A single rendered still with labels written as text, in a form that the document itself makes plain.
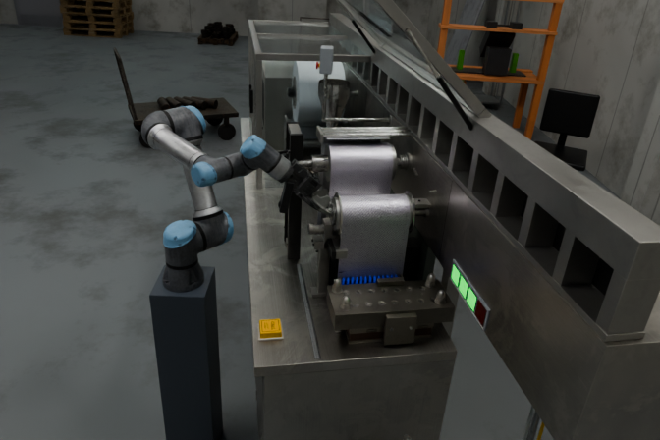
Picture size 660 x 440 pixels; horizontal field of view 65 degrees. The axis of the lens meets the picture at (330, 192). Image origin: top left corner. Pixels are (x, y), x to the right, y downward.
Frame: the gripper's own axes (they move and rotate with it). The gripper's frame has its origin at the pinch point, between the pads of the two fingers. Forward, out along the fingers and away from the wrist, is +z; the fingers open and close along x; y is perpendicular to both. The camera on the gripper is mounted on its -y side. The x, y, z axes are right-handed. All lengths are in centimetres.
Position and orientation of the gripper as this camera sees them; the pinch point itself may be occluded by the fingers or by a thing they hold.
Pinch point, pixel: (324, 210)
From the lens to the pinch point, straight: 175.5
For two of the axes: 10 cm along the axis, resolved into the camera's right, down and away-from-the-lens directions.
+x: -1.7, -4.3, 8.9
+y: 6.7, -7.1, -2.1
